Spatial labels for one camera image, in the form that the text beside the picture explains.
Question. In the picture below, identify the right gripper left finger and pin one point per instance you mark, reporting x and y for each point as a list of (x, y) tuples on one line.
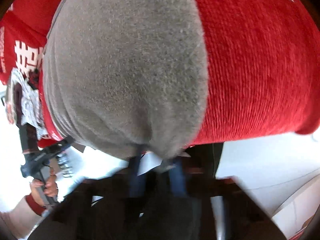
[(109, 208)]

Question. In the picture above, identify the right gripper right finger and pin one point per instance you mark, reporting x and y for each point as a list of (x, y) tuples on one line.
[(228, 212)]

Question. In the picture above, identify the grey small garment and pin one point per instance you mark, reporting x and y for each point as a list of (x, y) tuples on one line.
[(118, 74)]

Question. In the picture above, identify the left forearm with red cuff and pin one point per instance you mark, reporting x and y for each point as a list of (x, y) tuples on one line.
[(19, 222)]

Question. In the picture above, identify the person's left hand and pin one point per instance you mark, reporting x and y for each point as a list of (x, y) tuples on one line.
[(44, 187)]

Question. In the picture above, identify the red blanket with white characters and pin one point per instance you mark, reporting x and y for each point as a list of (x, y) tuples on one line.
[(263, 64)]

